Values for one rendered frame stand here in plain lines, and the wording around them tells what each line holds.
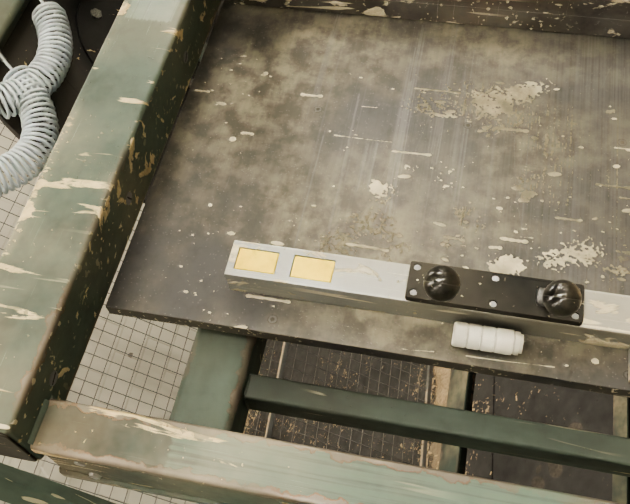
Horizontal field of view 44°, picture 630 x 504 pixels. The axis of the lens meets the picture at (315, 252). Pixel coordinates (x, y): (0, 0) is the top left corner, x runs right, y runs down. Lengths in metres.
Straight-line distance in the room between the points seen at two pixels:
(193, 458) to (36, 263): 0.29
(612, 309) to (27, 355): 0.65
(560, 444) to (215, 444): 0.40
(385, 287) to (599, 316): 0.24
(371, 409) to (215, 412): 0.19
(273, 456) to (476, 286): 0.30
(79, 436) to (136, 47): 0.54
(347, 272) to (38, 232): 0.37
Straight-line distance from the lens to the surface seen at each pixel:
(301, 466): 0.83
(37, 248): 0.96
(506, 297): 0.92
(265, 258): 0.95
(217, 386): 0.97
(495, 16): 1.25
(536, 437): 0.96
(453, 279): 0.80
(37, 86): 1.55
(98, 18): 1.78
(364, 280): 0.93
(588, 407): 2.91
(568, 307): 0.80
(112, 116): 1.06
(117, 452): 0.88
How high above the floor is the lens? 1.92
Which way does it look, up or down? 19 degrees down
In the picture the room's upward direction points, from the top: 65 degrees counter-clockwise
